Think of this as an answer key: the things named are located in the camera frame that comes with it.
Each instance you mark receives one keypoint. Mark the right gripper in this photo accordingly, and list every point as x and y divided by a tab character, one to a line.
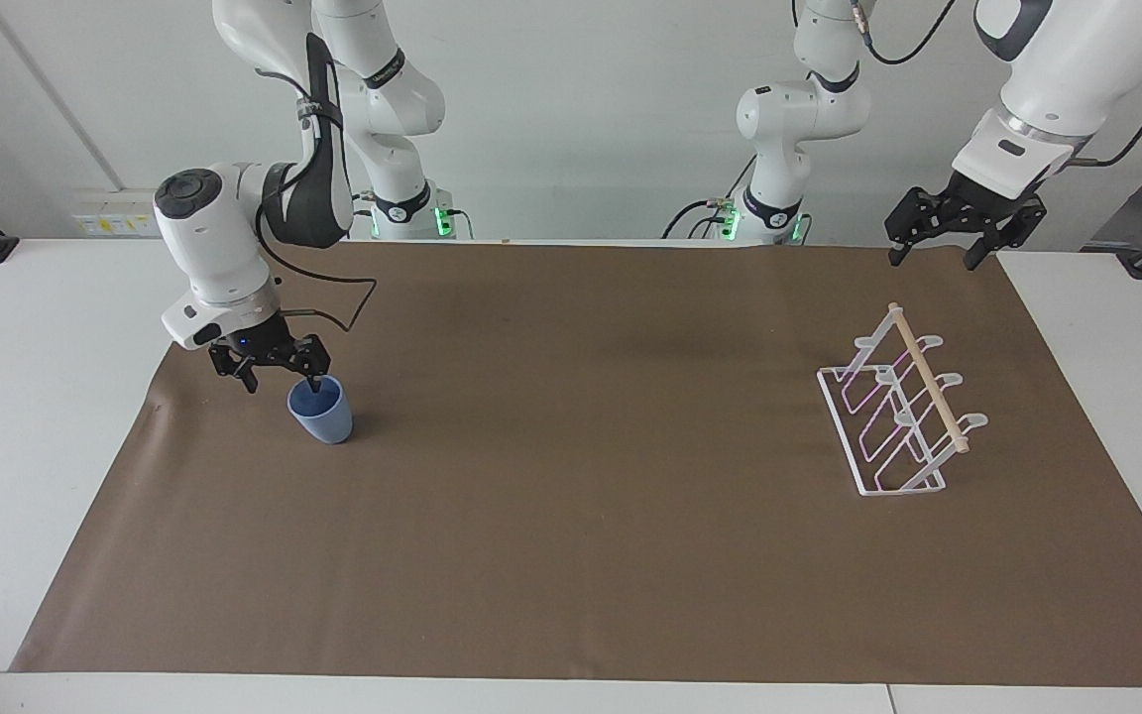
259	347

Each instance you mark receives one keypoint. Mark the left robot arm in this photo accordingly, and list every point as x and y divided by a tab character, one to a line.
1047	79

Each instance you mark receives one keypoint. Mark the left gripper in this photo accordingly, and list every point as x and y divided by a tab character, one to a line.
985	203

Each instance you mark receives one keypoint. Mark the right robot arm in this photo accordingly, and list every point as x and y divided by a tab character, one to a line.
214	238

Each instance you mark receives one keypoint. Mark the white wall socket strip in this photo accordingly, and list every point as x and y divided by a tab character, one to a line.
115	213

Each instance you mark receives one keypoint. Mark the blue cup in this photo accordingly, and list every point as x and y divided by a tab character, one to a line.
323	416

